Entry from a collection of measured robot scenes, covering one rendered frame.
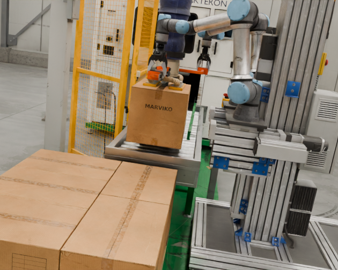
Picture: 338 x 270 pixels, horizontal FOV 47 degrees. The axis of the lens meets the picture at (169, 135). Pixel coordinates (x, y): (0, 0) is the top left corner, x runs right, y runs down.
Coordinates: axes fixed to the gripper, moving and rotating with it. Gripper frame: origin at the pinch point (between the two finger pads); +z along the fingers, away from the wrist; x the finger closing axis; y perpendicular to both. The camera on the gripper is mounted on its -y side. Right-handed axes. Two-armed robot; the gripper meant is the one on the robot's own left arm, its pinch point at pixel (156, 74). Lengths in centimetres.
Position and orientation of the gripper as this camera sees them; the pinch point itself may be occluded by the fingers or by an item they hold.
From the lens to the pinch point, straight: 234.9
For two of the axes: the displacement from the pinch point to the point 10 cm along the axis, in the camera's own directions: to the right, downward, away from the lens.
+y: 1.1, -2.4, 9.7
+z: -1.4, 9.6, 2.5
